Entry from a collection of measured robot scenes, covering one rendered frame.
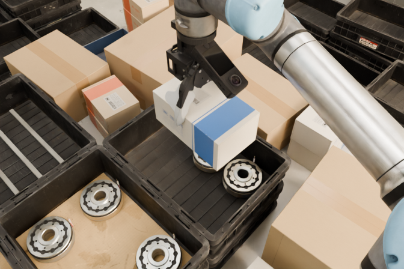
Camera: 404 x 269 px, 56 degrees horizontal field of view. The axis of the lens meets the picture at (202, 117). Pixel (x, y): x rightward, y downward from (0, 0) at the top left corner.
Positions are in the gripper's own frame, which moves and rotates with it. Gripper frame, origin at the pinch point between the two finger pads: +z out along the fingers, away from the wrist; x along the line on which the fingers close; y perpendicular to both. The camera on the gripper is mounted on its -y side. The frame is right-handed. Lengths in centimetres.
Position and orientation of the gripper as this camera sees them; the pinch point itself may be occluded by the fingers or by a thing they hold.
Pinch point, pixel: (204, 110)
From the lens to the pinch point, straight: 80.5
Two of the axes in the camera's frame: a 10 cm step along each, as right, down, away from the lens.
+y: -6.9, -5.4, 4.9
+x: -7.3, 5.1, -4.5
